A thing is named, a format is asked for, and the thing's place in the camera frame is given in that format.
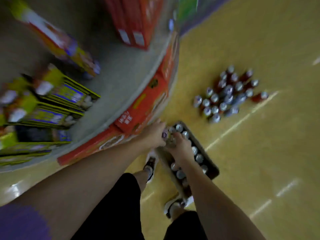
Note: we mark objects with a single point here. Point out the can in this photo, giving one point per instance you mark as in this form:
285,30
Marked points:
170,139

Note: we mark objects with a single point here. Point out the person's right hand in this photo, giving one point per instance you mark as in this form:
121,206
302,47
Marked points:
181,152

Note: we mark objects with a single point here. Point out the person's left forearm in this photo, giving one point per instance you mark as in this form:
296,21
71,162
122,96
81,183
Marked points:
75,187

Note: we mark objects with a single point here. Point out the person's white shoe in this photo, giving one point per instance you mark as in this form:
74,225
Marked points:
150,163
172,204

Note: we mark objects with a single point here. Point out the person's right forearm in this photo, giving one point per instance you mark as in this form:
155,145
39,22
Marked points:
220,207

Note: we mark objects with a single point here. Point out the round wooden shelf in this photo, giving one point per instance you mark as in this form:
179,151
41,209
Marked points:
120,77

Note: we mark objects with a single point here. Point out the person's left hand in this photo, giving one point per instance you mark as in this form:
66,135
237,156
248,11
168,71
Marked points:
153,134

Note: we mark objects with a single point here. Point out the person's right white shoe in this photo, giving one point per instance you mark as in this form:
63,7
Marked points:
172,204

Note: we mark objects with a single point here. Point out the small green-top box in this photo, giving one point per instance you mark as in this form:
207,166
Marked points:
186,8

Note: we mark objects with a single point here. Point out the cluster of cans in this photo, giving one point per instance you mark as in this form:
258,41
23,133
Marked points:
225,97

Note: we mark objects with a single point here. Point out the purple shirt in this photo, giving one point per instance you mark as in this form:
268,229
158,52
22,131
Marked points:
20,222

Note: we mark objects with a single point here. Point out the person's right leg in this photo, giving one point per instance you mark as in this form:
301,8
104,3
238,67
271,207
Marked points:
178,213

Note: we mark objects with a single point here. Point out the row of yellow orange cartons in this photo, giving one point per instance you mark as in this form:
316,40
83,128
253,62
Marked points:
62,94

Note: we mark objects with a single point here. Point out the red porridge print carton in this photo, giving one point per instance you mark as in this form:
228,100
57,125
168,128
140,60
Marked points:
167,62
140,107
87,147

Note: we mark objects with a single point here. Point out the person's left leg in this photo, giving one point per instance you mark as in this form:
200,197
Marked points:
142,179

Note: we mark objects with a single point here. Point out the person's leg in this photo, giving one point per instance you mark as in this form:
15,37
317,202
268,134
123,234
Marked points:
178,213
142,179

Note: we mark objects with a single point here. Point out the person's left white shoe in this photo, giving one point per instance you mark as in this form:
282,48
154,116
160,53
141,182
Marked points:
150,163

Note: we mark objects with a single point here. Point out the brown cardboard box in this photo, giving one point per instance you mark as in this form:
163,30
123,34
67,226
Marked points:
211,169

